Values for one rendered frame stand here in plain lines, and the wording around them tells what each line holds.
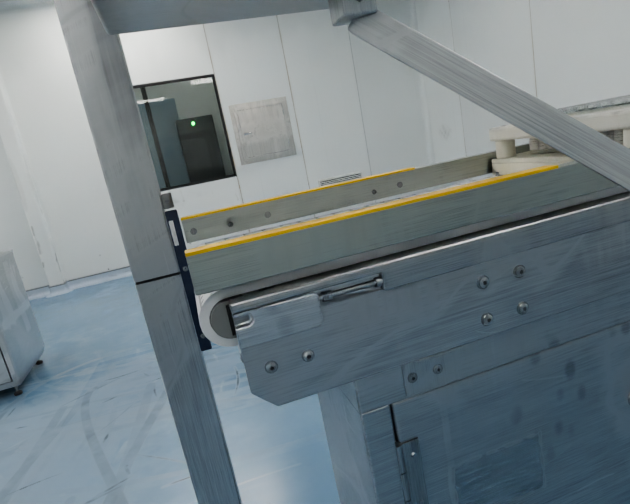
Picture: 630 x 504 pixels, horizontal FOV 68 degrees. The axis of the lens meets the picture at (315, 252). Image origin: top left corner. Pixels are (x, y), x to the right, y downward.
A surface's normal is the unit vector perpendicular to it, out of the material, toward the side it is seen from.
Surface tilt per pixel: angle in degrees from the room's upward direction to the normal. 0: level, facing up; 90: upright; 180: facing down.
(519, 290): 90
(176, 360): 90
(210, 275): 90
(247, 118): 90
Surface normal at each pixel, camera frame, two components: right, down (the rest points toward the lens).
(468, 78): -0.29, 0.22
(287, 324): 0.29, 0.16
